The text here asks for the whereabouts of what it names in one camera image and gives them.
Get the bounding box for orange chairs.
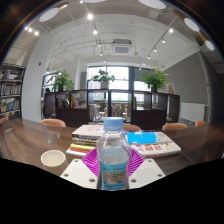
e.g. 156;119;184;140
0;116;208;133

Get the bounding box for cream paper cup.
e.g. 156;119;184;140
40;149;68;170

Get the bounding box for dark open shelf unit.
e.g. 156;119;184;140
43;89;181;130

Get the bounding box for red-edged white book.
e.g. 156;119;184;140
65;147;95;158

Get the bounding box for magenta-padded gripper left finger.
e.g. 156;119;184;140
59;147;101;190

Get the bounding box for ceiling lights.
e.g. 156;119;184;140
23;0;216;61

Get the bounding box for tall bookshelf with books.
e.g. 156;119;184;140
0;63;27;123

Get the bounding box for green potted plants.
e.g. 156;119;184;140
46;68;171;94

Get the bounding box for white-covered book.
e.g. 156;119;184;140
71;124;106;138

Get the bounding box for clear water bottle blue cap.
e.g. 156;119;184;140
96;116;133;192

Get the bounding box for ceiling air conditioner unit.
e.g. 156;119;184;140
111;38;134;56

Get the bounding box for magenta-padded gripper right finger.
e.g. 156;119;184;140
127;148;166;190

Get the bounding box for yellow-spined book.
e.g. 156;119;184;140
69;143;98;152

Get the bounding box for blue-covered book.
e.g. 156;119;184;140
126;131;162;145

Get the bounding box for white wall panel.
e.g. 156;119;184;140
179;101;206;124

